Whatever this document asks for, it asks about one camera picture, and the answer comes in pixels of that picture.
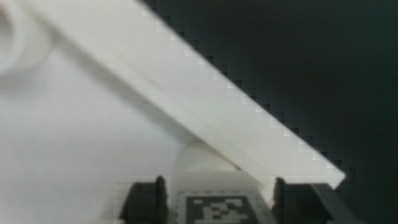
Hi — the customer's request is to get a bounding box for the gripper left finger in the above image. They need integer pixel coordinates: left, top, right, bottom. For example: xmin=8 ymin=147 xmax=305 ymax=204
xmin=119 ymin=176 xmax=168 ymax=224

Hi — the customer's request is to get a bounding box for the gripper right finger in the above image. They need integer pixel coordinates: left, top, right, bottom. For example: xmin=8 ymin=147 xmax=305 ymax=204
xmin=271 ymin=179 xmax=362 ymax=224

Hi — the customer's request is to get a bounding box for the white table leg grasped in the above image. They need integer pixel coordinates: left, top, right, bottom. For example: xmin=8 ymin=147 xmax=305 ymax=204
xmin=168 ymin=142 xmax=279 ymax=224

